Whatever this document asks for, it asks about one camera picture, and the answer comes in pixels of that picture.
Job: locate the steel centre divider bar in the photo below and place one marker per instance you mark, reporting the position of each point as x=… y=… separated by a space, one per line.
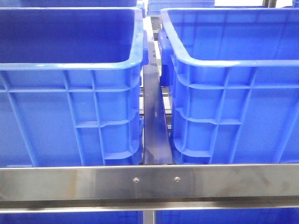
x=157 y=148

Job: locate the left blue plastic crate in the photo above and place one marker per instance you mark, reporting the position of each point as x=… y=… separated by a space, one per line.
x=70 y=86

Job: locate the blue plastic crate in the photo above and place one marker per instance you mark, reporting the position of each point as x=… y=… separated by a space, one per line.
x=234 y=80
x=70 y=86

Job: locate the right blue plastic crate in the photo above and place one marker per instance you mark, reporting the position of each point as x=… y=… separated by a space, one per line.
x=234 y=80

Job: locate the back middle blue crate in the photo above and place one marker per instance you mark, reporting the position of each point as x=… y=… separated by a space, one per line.
x=155 y=6

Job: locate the lower left blue crate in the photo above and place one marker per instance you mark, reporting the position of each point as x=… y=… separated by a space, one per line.
x=113 y=217

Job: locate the back left blue crate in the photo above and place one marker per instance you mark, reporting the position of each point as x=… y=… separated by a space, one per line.
x=76 y=3

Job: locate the lower right blue crate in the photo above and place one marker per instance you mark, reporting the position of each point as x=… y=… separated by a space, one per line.
x=233 y=216

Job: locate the steel shelf front rail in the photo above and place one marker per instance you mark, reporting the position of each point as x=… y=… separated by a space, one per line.
x=149 y=187

